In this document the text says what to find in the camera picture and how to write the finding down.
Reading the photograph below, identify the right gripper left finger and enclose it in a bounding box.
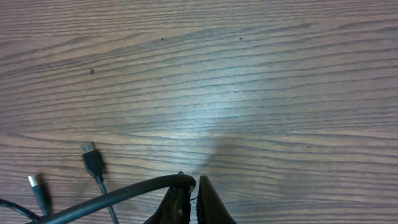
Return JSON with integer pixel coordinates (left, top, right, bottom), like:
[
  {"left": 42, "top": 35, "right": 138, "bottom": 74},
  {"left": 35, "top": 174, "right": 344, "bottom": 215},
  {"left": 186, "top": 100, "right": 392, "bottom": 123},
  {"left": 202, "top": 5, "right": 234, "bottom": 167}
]
[{"left": 144, "top": 187, "right": 191, "bottom": 224}]

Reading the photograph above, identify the thin short black cable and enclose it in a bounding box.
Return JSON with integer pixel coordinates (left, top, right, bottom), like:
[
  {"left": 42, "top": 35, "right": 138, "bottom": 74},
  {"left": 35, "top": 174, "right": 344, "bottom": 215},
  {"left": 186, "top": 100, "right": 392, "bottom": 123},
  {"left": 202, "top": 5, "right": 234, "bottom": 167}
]
[{"left": 0, "top": 174, "right": 52, "bottom": 222}]

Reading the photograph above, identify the thick black USB cable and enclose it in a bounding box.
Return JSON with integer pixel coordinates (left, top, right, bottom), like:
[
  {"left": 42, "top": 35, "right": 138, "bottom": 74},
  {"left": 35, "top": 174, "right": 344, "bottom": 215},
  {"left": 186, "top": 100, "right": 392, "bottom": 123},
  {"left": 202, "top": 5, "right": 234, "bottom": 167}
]
[{"left": 26, "top": 141, "right": 197, "bottom": 224}]

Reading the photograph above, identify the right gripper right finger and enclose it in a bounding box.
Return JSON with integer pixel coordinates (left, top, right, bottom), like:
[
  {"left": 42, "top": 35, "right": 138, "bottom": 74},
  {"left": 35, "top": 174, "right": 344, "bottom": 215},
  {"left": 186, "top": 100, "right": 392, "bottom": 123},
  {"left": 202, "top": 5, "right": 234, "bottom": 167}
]
[{"left": 196, "top": 175, "right": 236, "bottom": 224}]

